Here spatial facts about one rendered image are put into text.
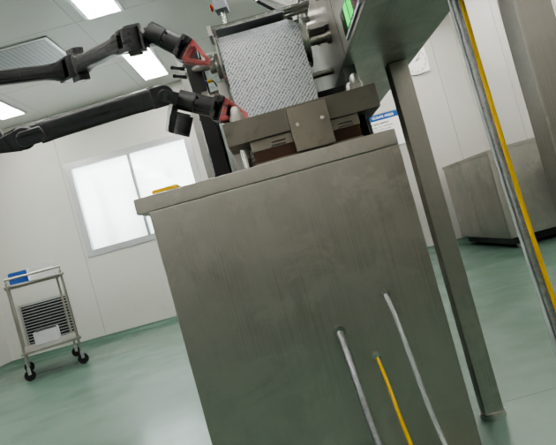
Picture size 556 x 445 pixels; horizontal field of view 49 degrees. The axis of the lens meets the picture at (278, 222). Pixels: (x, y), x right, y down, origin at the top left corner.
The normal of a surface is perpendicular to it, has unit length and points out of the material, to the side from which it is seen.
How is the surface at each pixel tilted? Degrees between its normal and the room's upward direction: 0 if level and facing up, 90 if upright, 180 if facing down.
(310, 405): 90
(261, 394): 90
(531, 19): 90
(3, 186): 90
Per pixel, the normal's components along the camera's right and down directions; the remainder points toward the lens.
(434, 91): -0.01, -0.01
